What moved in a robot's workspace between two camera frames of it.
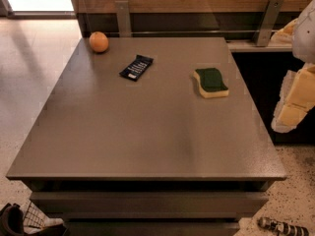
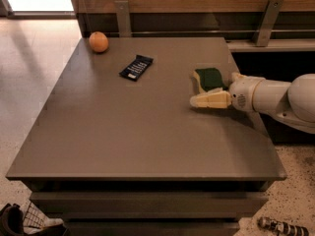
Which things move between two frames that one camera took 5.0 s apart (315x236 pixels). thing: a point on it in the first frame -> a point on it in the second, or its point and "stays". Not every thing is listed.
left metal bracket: [124, 29] stays
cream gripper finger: [283, 36] -> [235, 76]
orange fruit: [98, 41] stays
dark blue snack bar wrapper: [136, 67] stays
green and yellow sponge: [211, 85] stays
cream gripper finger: [296, 98] -> [218, 98]
